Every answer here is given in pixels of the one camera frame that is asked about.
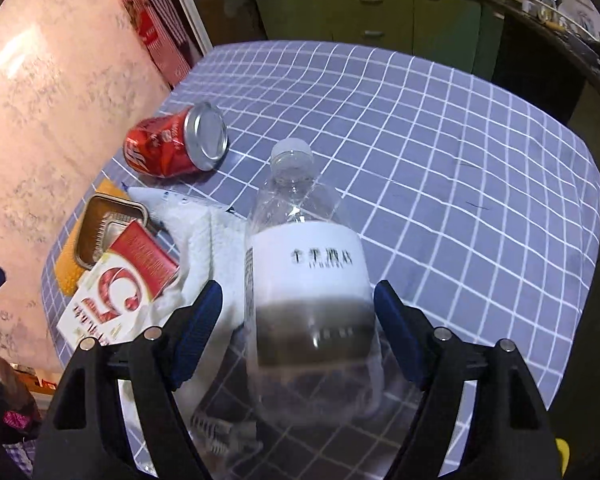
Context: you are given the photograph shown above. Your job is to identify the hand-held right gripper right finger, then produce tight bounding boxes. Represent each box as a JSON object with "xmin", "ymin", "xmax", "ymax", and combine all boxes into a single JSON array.
[{"xmin": 372, "ymin": 280, "xmax": 563, "ymax": 480}]

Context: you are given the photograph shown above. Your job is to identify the foil food tray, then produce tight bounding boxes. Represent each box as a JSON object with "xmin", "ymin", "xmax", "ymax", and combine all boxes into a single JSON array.
[{"xmin": 72, "ymin": 195, "xmax": 151, "ymax": 271}]

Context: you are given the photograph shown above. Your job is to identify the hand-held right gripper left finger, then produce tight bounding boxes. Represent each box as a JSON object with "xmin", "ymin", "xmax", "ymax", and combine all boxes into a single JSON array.
[{"xmin": 32, "ymin": 280, "xmax": 226, "ymax": 480}]

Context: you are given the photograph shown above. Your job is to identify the red soda can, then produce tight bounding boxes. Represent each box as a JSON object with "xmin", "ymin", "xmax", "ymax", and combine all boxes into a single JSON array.
[{"xmin": 123, "ymin": 101, "xmax": 230, "ymax": 179}]

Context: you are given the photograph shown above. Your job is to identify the green kitchen base cabinets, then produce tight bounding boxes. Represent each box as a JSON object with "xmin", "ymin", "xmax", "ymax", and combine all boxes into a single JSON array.
[{"xmin": 255, "ymin": 0, "xmax": 506, "ymax": 81}]

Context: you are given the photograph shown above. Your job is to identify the sliding door frame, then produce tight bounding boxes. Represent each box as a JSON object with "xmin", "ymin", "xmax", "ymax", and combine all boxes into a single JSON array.
[{"xmin": 164, "ymin": 0, "xmax": 216, "ymax": 57}]

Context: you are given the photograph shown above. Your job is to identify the white paper towel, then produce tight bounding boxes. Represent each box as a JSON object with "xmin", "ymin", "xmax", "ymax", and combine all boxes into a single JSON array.
[{"xmin": 130, "ymin": 187, "xmax": 248, "ymax": 341}]

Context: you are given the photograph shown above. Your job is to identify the red checked apron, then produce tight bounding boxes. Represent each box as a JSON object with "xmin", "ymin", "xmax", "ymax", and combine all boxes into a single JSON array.
[{"xmin": 109, "ymin": 0, "xmax": 191, "ymax": 86}]

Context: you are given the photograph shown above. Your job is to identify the clear plastic bottle white label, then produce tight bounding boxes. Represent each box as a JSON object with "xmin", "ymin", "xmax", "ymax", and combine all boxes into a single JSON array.
[{"xmin": 244, "ymin": 137, "xmax": 383, "ymax": 428}]

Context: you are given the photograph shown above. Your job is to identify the blue checked tablecloth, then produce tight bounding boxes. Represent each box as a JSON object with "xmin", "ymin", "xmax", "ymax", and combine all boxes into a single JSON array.
[{"xmin": 40, "ymin": 40, "xmax": 600, "ymax": 480}]

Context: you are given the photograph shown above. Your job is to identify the small red box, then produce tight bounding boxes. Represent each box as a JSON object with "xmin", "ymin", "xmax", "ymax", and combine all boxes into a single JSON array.
[{"xmin": 107, "ymin": 220, "xmax": 181, "ymax": 302}]

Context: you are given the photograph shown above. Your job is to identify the white red printed packet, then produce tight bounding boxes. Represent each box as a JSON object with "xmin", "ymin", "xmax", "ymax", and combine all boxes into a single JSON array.
[{"xmin": 57, "ymin": 255, "xmax": 156, "ymax": 348}]

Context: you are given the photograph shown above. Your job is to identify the dark bag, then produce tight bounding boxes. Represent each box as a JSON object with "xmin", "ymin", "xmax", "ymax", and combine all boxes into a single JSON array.
[{"xmin": 0, "ymin": 345, "xmax": 43, "ymax": 445}]

